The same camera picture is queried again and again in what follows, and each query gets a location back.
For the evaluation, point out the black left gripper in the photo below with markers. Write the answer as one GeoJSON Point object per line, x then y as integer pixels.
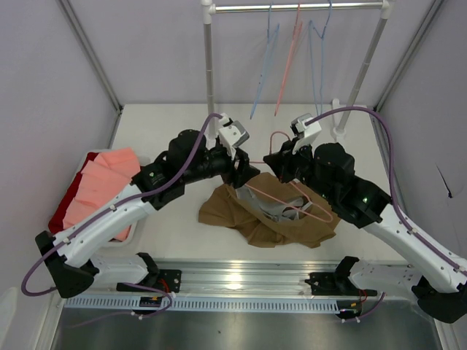
{"type": "Point", "coordinates": [245, 171]}

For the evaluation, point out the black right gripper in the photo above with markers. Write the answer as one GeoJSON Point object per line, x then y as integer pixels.
{"type": "Point", "coordinates": [286, 165]}

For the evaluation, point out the tan brown skirt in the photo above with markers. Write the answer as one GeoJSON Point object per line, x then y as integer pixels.
{"type": "Point", "coordinates": [269, 213]}

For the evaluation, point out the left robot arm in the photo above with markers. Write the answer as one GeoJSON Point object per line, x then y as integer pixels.
{"type": "Point", "coordinates": [71, 256]}

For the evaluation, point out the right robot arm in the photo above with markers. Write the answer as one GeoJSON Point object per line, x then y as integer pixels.
{"type": "Point", "coordinates": [435, 278]}

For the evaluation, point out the pink folded garment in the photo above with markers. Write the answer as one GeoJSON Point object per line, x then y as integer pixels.
{"type": "Point", "coordinates": [102, 177]}

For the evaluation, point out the red folded garment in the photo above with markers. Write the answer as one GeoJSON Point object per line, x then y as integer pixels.
{"type": "Point", "coordinates": [62, 208]}

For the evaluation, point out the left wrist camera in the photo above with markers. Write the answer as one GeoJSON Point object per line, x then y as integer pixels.
{"type": "Point", "coordinates": [231, 134]}

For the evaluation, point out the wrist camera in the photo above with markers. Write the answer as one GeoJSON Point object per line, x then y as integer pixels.
{"type": "Point", "coordinates": [305, 134]}
{"type": "Point", "coordinates": [231, 134]}

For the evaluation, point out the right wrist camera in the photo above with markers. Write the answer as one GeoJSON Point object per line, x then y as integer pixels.
{"type": "Point", "coordinates": [305, 134]}

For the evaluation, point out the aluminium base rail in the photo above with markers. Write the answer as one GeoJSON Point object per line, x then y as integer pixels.
{"type": "Point", "coordinates": [245, 278]}

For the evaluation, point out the left blue wire hanger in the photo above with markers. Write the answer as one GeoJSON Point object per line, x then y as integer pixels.
{"type": "Point", "coordinates": [271, 42]}

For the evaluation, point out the perforated cable tray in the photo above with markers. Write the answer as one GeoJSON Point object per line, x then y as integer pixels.
{"type": "Point", "coordinates": [221, 304]}

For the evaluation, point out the right aluminium frame post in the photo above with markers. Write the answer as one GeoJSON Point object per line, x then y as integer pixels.
{"type": "Point", "coordinates": [411, 51]}

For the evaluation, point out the aluminium frame post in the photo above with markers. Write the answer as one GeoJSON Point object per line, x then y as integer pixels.
{"type": "Point", "coordinates": [411, 51]}
{"type": "Point", "coordinates": [86, 46]}

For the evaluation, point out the left aluminium frame post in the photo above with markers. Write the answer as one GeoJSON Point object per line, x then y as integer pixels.
{"type": "Point", "coordinates": [86, 46]}

